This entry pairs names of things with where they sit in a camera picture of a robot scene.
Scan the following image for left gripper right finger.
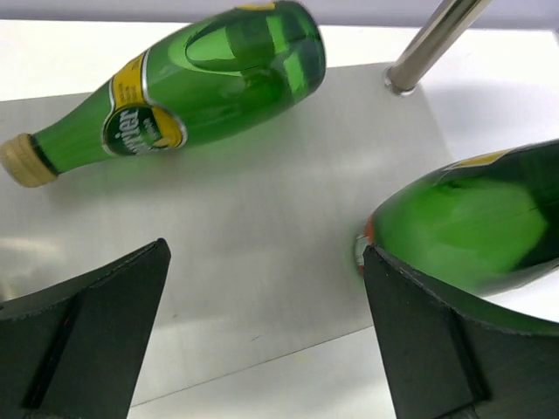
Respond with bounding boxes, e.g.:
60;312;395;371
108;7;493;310
363;244;558;418

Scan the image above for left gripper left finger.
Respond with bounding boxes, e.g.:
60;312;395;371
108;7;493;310
1;238;171;418

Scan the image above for green glass bottle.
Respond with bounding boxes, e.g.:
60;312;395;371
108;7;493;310
1;1;326;188
354;140;558;296

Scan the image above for green glass bottle front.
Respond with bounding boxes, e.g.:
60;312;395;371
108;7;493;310
1;1;326;188

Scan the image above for white two-tier shelf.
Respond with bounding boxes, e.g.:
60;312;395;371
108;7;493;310
1;26;558;418

